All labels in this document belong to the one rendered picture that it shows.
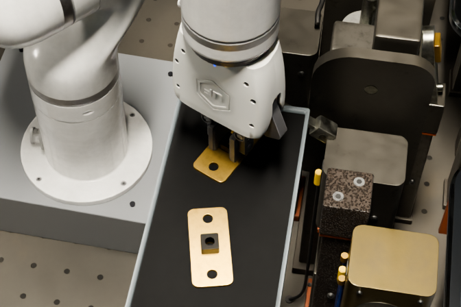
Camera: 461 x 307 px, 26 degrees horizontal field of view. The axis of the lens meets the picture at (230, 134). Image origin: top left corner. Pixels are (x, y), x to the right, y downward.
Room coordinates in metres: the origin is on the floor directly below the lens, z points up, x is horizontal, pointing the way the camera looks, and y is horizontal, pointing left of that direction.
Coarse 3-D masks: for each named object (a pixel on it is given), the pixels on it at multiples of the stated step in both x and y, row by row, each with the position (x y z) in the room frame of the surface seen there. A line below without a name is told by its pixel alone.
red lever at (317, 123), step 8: (288, 104) 0.67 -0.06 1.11; (312, 120) 0.66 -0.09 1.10; (320, 120) 0.66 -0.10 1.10; (328, 120) 0.67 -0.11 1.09; (312, 128) 0.66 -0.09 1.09; (320, 128) 0.65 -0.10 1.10; (328, 128) 0.66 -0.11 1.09; (336, 128) 0.66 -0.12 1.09; (320, 136) 0.65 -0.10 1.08; (328, 136) 0.65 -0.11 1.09
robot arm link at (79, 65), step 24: (72, 0) 0.77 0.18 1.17; (96, 0) 0.79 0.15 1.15; (120, 0) 0.82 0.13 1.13; (144, 0) 0.83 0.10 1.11; (96, 24) 0.82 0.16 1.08; (120, 24) 0.82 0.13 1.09; (24, 48) 0.82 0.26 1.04; (48, 48) 0.80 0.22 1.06; (72, 48) 0.80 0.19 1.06; (96, 48) 0.80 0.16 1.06; (48, 72) 0.78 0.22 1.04; (72, 72) 0.78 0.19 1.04; (96, 72) 0.78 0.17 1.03; (48, 96) 0.78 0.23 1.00; (72, 96) 0.77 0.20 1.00; (96, 96) 0.78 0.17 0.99
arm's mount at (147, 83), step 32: (0, 64) 0.99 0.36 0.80; (128, 64) 0.99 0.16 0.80; (160, 64) 0.99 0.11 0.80; (0, 96) 0.93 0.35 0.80; (128, 96) 0.93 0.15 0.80; (160, 96) 0.93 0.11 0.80; (0, 128) 0.87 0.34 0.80; (160, 128) 0.87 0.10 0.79; (0, 160) 0.81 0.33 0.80; (160, 160) 0.82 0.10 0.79; (0, 192) 0.76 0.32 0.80; (32, 192) 0.76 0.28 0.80; (128, 192) 0.76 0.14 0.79; (0, 224) 0.75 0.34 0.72; (32, 224) 0.74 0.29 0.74; (64, 224) 0.73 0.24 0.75; (96, 224) 0.73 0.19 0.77; (128, 224) 0.72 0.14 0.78
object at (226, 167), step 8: (224, 136) 0.59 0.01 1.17; (224, 144) 0.58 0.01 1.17; (208, 152) 0.57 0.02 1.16; (216, 152) 0.57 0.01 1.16; (224, 152) 0.57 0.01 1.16; (248, 152) 0.57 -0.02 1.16; (200, 160) 0.56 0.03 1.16; (208, 160) 0.56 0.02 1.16; (216, 160) 0.56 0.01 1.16; (224, 160) 0.56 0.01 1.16; (240, 160) 0.56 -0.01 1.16; (200, 168) 0.55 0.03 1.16; (208, 168) 0.55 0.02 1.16; (224, 168) 0.55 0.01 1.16; (232, 168) 0.55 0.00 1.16; (208, 176) 0.55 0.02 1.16; (216, 176) 0.54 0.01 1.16; (224, 176) 0.54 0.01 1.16
